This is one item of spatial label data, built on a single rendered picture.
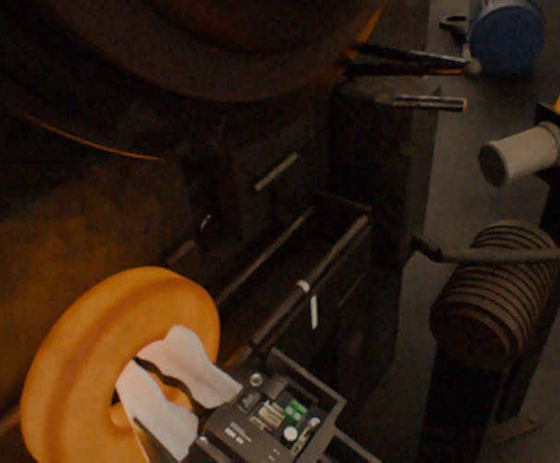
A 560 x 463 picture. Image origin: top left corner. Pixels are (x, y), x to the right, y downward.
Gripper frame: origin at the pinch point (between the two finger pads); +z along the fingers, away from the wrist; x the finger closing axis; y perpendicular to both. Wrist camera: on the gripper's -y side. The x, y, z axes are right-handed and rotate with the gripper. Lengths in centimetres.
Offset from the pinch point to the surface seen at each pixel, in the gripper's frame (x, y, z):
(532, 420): -65, -64, -45
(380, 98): -36.5, 3.7, 0.7
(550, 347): -87, -66, -43
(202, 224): -15.3, -3.5, 6.3
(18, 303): 2.8, 3.1, 6.8
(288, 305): -13.6, -3.7, -5.0
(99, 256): -3.7, 2.2, 6.6
